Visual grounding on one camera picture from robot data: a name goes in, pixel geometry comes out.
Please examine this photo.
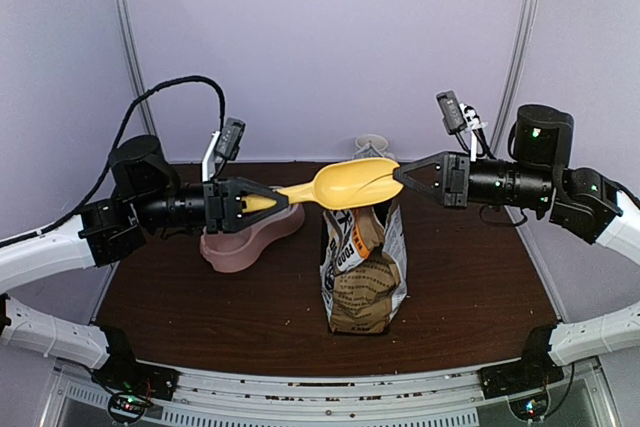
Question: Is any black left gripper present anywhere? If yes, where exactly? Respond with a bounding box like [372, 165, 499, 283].
[133, 176, 289, 235]

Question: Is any pink double pet feeder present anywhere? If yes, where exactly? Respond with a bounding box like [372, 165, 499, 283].
[199, 204, 306, 274]

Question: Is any yellow plastic scoop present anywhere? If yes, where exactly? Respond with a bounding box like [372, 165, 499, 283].
[244, 157, 404, 213]

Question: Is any pet food bag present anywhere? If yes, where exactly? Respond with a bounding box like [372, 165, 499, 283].
[319, 141, 407, 336]

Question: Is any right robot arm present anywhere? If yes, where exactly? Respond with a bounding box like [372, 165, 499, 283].
[393, 104, 639, 389]

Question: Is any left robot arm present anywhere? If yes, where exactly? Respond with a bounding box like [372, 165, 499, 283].
[1, 131, 293, 391]

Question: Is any white patterned ceramic mug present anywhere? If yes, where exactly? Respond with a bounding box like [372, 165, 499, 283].
[353, 134, 395, 160]

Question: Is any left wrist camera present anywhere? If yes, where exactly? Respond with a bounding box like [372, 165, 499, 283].
[201, 118, 246, 182]

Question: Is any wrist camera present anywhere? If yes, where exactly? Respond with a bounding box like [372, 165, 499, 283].
[201, 118, 246, 182]
[436, 90, 495, 161]

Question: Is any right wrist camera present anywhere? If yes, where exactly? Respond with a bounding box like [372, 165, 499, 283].
[436, 90, 495, 161]

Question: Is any black braided left cable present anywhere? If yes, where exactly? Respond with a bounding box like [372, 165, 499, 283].
[0, 75, 227, 248]

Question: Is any aluminium corner post right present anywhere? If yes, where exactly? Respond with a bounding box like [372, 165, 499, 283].
[490, 0, 539, 152]

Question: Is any aluminium corner post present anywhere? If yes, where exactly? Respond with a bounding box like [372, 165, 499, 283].
[103, 0, 161, 136]
[490, 0, 539, 152]

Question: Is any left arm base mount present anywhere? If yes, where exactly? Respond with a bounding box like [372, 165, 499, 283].
[90, 326, 179, 426]

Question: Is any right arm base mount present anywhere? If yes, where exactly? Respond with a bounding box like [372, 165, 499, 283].
[478, 324, 564, 425]

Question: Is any aluminium corner post left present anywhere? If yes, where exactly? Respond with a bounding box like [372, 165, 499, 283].
[103, 0, 161, 136]

